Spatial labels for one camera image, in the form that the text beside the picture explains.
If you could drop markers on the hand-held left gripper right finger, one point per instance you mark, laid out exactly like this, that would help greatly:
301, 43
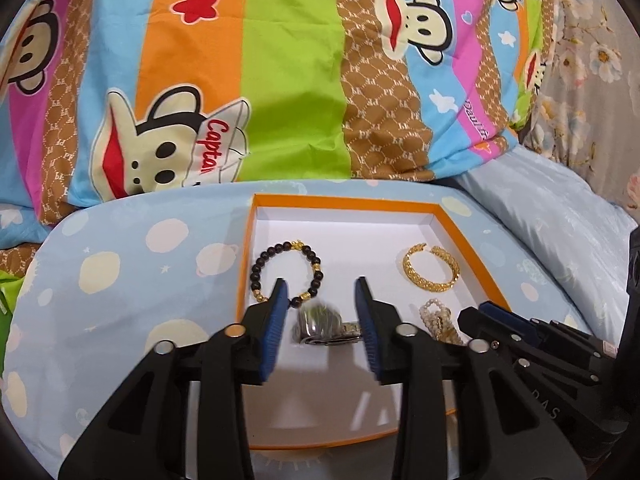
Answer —
367, 332

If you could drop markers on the silver wristwatch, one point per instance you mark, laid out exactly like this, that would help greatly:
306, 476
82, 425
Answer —
320, 327

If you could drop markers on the orange jewelry box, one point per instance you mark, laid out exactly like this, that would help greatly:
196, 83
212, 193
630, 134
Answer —
350, 240

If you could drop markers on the green cloth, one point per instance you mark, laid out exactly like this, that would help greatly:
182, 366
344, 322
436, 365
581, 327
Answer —
6, 295

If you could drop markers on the colourful monkey print blanket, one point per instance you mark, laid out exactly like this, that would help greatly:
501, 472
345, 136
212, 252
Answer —
290, 70

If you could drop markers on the light blue dotted bedsheet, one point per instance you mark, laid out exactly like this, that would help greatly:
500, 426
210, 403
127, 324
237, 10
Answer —
130, 270

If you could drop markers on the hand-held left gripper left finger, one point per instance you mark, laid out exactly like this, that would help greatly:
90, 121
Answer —
272, 332

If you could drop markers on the pale blue quilt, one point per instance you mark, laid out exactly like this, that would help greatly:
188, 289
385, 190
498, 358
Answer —
540, 220

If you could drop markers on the grey floral cloth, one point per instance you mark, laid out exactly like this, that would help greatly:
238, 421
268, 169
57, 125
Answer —
590, 60

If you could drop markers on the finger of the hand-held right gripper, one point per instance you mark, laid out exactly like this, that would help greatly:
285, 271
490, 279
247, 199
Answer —
480, 325
497, 311

